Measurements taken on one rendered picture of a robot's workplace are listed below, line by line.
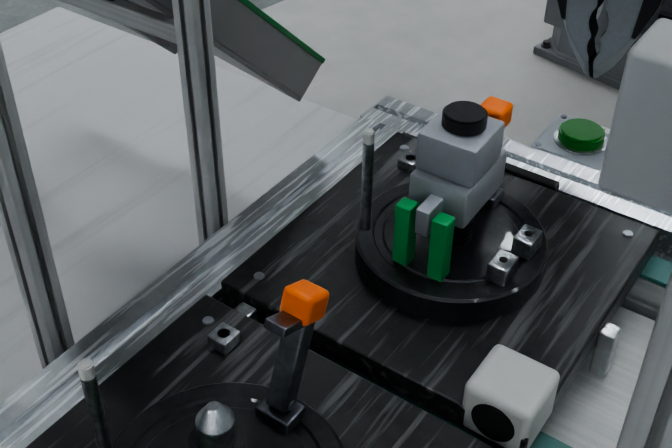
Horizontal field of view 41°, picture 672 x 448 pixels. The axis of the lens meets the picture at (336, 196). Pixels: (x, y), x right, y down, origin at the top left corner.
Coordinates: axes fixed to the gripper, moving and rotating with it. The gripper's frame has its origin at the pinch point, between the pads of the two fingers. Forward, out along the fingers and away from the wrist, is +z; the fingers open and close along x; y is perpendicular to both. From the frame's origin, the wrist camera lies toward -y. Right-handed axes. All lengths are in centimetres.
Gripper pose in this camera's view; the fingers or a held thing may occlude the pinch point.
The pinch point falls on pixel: (591, 66)
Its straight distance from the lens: 79.5
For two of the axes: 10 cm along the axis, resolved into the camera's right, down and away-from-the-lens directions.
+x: -8.2, -3.5, 4.5
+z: -0.1, 7.9, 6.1
